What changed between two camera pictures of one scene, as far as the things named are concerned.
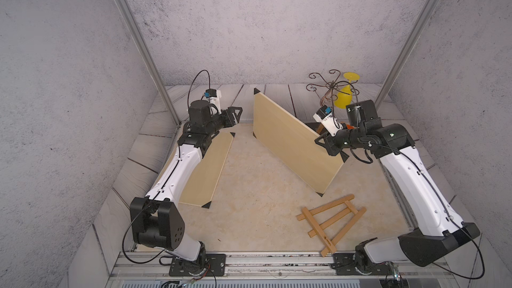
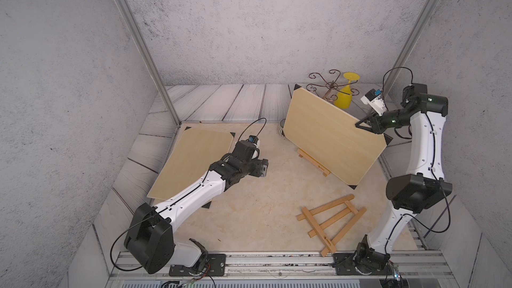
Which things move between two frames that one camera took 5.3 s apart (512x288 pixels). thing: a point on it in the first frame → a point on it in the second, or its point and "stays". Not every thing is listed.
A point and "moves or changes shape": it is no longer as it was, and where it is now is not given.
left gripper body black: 224,121 → 258,168
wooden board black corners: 293,141 moves or changes shape
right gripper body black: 345,139 → 379,127
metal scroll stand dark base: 332,87 stays
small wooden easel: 320,129 → 323,169
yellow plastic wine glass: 344,97 stays
